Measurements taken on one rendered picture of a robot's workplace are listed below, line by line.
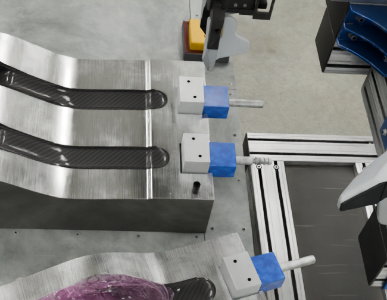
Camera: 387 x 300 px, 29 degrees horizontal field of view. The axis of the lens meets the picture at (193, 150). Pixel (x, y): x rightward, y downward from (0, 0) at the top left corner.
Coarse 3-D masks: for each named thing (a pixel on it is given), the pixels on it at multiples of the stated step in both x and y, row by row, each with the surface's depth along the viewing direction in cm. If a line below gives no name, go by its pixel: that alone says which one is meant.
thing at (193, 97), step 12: (180, 84) 111; (192, 84) 111; (180, 96) 110; (192, 96) 110; (204, 96) 112; (216, 96) 112; (228, 96) 113; (180, 108) 110; (192, 108) 110; (204, 108) 111; (216, 108) 111; (228, 108) 111
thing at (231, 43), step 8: (208, 24) 96; (224, 24) 96; (232, 24) 96; (208, 32) 96; (224, 32) 97; (232, 32) 97; (224, 40) 98; (232, 40) 98; (240, 40) 98; (248, 40) 98; (224, 48) 98; (232, 48) 99; (240, 48) 99; (248, 48) 99; (208, 56) 98; (216, 56) 98; (224, 56) 99; (208, 64) 100
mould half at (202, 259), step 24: (216, 240) 103; (240, 240) 103; (72, 264) 94; (96, 264) 94; (120, 264) 95; (144, 264) 98; (168, 264) 100; (192, 264) 100; (216, 264) 101; (0, 288) 93; (24, 288) 93; (48, 288) 92; (216, 288) 98
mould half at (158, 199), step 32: (0, 32) 111; (32, 64) 111; (64, 64) 114; (96, 64) 116; (128, 64) 116; (160, 64) 117; (192, 64) 118; (0, 96) 104; (32, 96) 108; (32, 128) 104; (64, 128) 107; (96, 128) 108; (128, 128) 109; (160, 128) 109; (192, 128) 110; (0, 160) 98; (32, 160) 101; (0, 192) 99; (32, 192) 99; (64, 192) 101; (96, 192) 102; (128, 192) 102; (160, 192) 102; (0, 224) 105; (32, 224) 106; (64, 224) 106; (96, 224) 106; (128, 224) 107; (160, 224) 107; (192, 224) 108
